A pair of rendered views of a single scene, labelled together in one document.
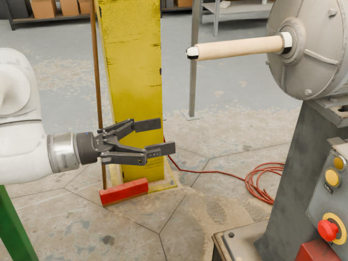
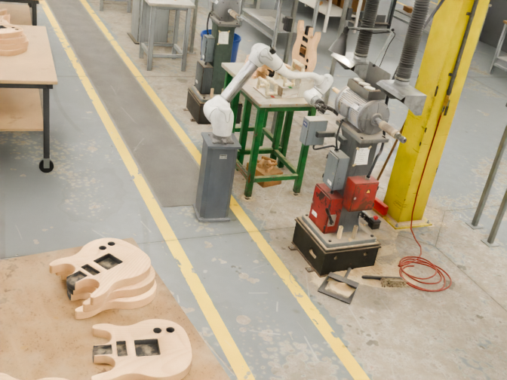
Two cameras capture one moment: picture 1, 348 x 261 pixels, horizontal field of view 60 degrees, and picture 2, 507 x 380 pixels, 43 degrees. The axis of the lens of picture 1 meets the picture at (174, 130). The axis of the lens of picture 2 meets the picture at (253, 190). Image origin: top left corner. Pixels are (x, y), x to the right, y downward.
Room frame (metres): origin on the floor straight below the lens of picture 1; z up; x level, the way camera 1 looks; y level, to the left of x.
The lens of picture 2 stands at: (-0.87, -4.72, 2.82)
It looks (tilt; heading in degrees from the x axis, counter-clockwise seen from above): 28 degrees down; 79
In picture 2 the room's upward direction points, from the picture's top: 9 degrees clockwise
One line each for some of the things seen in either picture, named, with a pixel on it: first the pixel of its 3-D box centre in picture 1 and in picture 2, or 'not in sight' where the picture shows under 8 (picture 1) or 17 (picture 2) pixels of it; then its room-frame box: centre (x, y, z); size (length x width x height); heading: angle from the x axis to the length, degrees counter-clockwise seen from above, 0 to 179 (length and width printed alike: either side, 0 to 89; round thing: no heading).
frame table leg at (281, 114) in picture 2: not in sight; (278, 127); (0.43, 1.04, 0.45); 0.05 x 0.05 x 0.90; 16
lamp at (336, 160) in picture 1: (338, 163); not in sight; (0.41, -0.30, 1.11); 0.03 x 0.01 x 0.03; 16
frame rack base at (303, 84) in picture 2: not in sight; (298, 83); (0.47, 0.72, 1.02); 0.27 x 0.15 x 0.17; 110
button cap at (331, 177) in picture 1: (334, 177); not in sight; (0.41, -0.30, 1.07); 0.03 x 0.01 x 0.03; 16
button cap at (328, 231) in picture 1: (330, 229); not in sight; (0.36, -0.30, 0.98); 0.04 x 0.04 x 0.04; 16
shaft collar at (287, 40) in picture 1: (281, 43); not in sight; (0.62, -0.23, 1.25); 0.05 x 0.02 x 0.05; 16
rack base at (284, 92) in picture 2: not in sight; (283, 87); (0.32, 0.67, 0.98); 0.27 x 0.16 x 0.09; 110
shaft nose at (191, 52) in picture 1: (191, 53); not in sight; (0.56, -0.03, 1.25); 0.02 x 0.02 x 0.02; 16
